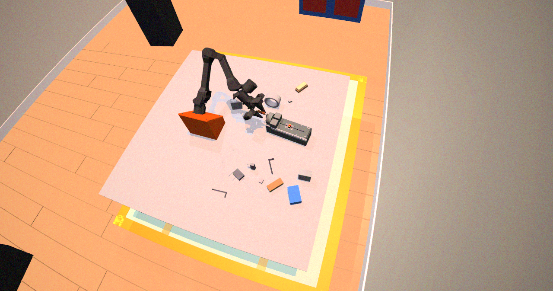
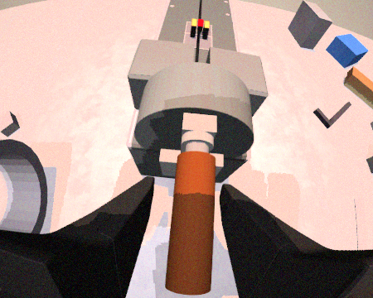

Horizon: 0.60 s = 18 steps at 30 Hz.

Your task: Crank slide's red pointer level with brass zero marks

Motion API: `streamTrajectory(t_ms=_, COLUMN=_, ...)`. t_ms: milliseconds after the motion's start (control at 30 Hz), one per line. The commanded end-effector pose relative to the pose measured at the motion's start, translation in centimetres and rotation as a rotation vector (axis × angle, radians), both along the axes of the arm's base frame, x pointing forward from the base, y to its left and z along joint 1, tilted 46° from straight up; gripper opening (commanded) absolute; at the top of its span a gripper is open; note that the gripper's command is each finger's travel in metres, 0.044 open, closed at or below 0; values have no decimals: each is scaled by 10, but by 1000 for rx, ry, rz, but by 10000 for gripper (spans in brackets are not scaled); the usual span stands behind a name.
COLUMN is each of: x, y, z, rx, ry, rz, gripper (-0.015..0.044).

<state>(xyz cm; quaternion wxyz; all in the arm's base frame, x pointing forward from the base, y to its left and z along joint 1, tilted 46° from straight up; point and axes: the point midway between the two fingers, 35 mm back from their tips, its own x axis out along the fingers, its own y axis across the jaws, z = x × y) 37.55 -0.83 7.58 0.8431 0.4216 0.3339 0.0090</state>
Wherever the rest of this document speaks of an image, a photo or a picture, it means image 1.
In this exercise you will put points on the blue rectangular block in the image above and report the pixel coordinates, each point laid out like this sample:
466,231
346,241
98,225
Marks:
294,195

